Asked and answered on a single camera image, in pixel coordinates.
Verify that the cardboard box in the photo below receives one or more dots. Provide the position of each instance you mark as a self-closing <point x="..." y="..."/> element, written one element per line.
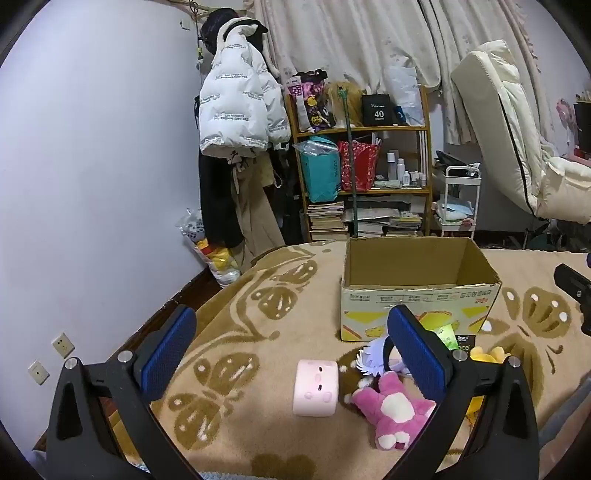
<point x="369" y="300"/>

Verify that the pile of magazines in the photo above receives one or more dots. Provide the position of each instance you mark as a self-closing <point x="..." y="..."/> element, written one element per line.
<point x="383" y="221"/>

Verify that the purple printed bag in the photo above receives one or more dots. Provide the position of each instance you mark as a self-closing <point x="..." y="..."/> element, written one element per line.
<point x="311" y="101"/>

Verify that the stack of books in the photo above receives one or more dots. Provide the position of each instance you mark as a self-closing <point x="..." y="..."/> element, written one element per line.
<point x="325" y="221"/>

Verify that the beige trousers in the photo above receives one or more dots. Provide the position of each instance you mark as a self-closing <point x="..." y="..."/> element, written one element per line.
<point x="254" y="217"/>

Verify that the white trolley cart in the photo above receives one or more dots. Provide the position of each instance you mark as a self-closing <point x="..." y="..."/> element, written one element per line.
<point x="461" y="171"/>

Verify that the white wall socket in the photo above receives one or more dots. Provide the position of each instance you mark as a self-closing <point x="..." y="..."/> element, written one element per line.
<point x="63" y="345"/>
<point x="38" y="373"/>

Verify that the pink bear plush toy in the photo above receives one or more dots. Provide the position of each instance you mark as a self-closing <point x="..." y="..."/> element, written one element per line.
<point x="392" y="410"/>

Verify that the light blue cloth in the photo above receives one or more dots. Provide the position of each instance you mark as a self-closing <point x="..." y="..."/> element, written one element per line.
<point x="455" y="210"/>

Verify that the clear plastic bag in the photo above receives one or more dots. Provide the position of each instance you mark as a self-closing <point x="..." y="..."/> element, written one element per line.
<point x="314" y="146"/>

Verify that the teal bag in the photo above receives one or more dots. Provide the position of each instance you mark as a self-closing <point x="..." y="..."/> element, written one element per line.
<point x="321" y="175"/>

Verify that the blond wig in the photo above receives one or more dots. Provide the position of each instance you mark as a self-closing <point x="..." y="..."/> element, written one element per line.
<point x="353" y="104"/>

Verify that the pink round object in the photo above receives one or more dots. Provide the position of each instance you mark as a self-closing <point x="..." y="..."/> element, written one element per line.
<point x="565" y="110"/>

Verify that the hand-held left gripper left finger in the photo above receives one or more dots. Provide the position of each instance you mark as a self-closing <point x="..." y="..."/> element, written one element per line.
<point x="168" y="355"/>

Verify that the white plastic bag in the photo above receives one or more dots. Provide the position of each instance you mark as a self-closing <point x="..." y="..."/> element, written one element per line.
<point x="406" y="92"/>

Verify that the white recliner chair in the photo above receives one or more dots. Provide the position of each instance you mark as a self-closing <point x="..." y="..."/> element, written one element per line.
<point x="508" y="138"/>

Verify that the pink roll plush toy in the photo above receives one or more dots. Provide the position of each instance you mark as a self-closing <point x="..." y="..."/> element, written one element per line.
<point x="316" y="387"/>

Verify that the white puffer jacket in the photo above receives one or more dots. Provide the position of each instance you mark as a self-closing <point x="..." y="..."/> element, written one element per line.
<point x="235" y="92"/>

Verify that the black coat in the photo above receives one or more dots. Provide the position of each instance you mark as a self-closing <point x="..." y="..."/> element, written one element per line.
<point x="214" y="198"/>

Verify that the pale floral curtain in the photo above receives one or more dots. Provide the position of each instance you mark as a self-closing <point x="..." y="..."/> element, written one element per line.
<point x="360" y="37"/>

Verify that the black box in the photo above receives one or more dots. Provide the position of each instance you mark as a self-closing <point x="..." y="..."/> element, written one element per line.
<point x="376" y="113"/>

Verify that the black packet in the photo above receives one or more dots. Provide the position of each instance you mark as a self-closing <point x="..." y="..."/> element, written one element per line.
<point x="464" y="341"/>

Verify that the black hooded garment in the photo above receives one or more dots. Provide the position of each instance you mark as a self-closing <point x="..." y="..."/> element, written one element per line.
<point x="212" y="27"/>

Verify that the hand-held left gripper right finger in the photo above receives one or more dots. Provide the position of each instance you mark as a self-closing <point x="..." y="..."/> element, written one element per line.
<point x="415" y="355"/>

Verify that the yellow plush toy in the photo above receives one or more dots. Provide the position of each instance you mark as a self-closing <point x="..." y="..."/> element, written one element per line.
<point x="489" y="354"/>

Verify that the wooden shelf unit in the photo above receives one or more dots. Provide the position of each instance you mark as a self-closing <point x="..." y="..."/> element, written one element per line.
<point x="360" y="130"/>

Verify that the red patterned bag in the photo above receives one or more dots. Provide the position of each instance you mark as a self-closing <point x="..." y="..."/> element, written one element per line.
<point x="364" y="166"/>

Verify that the plastic bag of toys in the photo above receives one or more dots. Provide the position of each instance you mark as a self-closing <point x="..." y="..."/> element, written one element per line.
<point x="221" y="263"/>

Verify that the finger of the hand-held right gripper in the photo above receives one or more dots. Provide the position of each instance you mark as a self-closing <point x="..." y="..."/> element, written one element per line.
<point x="570" y="279"/>
<point x="587" y="321"/>

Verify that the row of small bottles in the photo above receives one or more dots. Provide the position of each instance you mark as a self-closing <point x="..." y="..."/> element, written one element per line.
<point x="406" y="175"/>

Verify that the purple-haired plush doll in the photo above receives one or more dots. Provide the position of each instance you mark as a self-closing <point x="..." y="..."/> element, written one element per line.
<point x="374" y="357"/>

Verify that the beige patterned rug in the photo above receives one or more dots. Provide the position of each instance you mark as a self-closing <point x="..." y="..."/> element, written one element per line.
<point x="258" y="350"/>

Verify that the green pole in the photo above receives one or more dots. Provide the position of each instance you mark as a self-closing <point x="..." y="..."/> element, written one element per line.
<point x="353" y="184"/>

